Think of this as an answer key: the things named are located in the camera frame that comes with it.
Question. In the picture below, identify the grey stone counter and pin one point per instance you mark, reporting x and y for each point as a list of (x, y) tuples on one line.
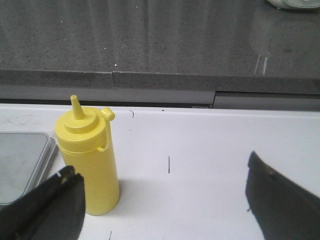
[(237, 54)]

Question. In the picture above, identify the silver electronic kitchen scale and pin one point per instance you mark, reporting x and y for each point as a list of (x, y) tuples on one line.
[(25, 161)]

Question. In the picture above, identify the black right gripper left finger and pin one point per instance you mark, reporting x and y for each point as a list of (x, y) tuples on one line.
[(55, 210)]

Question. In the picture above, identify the white kitchen appliance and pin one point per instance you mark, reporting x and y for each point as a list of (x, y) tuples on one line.
[(295, 4)]

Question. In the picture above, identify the yellow squeeze bottle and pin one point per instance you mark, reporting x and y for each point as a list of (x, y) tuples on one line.
[(85, 140)]

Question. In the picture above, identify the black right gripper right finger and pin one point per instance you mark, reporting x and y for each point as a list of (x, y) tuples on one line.
[(283, 209)]

